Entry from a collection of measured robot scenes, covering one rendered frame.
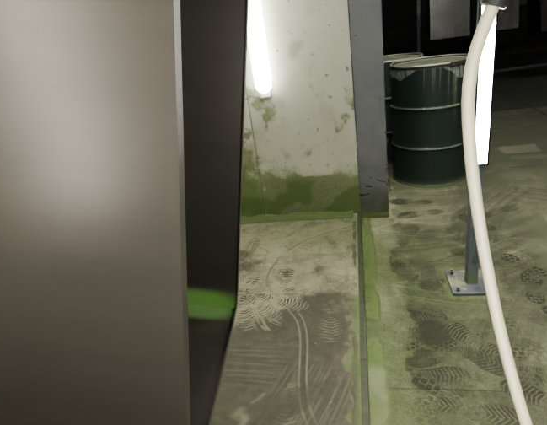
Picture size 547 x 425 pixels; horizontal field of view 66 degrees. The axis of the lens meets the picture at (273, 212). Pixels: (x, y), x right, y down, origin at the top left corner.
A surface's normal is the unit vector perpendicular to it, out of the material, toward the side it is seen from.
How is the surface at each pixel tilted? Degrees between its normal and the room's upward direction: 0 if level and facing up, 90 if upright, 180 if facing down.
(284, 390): 0
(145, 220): 91
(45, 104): 91
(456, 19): 81
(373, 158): 90
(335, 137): 90
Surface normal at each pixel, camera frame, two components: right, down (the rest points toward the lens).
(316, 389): -0.14, -0.91
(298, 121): -0.17, 0.41
